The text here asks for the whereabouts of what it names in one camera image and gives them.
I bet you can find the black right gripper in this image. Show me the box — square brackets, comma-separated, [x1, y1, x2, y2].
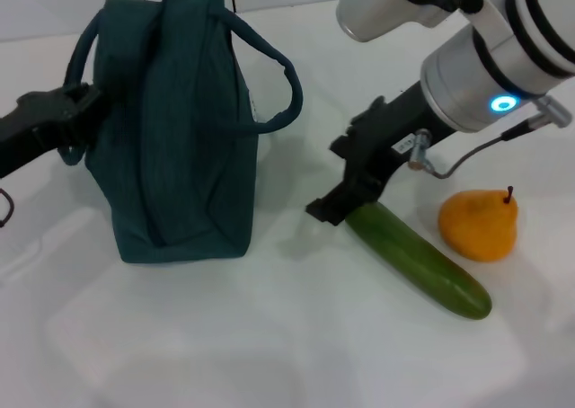
[306, 81, 456, 227]

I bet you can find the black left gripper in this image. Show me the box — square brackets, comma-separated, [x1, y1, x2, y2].
[0, 81, 103, 181]

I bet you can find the green cucumber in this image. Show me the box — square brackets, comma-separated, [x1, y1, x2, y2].
[344, 202, 493, 322]

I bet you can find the teal fabric tote bag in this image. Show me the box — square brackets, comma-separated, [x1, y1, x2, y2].
[60, 0, 304, 265]

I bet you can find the orange pear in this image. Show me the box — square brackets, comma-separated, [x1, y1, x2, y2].
[438, 185, 519, 263]

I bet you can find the right gripper cable with plug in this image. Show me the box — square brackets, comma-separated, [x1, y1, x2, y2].
[406, 96, 574, 179]

